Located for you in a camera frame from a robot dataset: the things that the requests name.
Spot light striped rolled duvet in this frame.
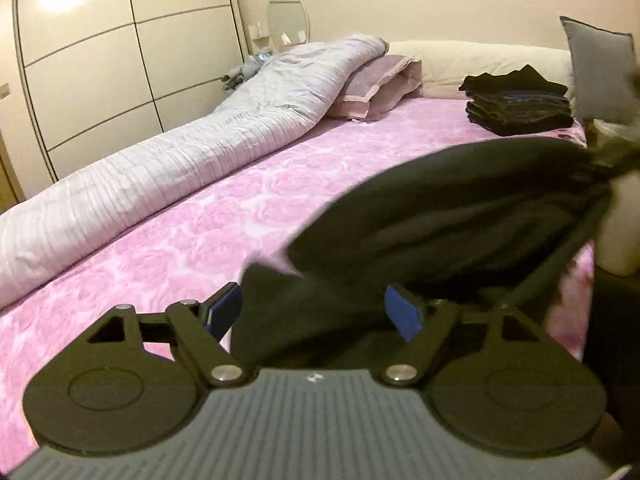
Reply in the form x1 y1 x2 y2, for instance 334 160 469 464
1 35 388 308

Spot pink floral bed blanket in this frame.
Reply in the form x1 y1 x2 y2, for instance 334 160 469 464
0 94 597 474

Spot stack of folded dark clothes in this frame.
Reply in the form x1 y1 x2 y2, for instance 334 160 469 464
459 65 574 136

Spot black shirt garment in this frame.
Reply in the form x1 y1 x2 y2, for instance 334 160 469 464
231 136 614 368

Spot wooden door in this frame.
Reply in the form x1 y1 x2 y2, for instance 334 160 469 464
0 138 25 212

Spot white panelled wardrobe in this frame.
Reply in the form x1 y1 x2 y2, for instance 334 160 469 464
12 0 247 180

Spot mauve pillow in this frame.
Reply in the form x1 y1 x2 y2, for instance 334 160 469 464
326 54 422 122

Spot white round side table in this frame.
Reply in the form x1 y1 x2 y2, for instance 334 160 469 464
596 171 640 278

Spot round vanity mirror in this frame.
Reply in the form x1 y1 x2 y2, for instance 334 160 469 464
267 0 309 52

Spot long white bolster pillow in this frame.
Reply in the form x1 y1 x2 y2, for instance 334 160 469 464
388 40 574 100

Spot grey square cushion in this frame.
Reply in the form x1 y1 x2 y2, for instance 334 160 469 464
560 16 638 125

